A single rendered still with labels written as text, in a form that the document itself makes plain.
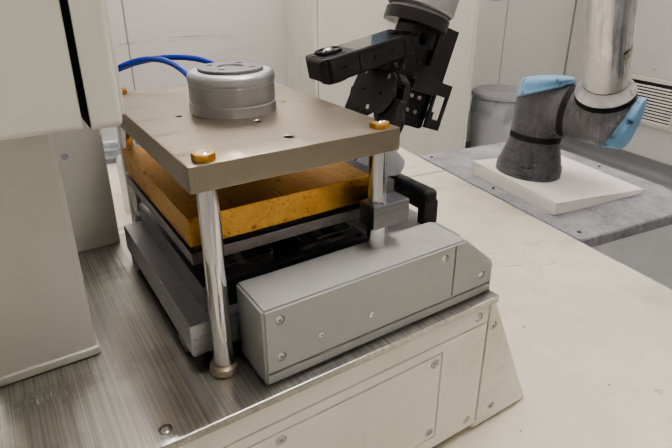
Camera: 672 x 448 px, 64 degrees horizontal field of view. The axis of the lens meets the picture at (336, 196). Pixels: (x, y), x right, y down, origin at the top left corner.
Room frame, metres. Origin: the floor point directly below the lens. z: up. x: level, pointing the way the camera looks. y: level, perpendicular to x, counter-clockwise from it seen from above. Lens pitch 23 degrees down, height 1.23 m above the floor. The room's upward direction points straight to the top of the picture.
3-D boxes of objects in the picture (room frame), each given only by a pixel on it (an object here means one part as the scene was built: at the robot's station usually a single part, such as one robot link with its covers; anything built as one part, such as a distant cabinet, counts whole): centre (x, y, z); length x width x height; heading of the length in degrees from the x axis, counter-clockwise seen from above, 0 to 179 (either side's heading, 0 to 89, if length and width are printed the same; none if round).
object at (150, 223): (0.49, 0.09, 0.98); 0.20 x 0.17 x 0.03; 33
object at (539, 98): (1.21, -0.48, 0.94); 0.13 x 0.12 x 0.14; 46
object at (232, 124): (0.49, 0.13, 1.08); 0.31 x 0.24 x 0.13; 33
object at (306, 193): (0.50, 0.10, 1.07); 0.22 x 0.17 x 0.10; 33
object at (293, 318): (0.41, -0.04, 0.97); 0.25 x 0.05 x 0.07; 123
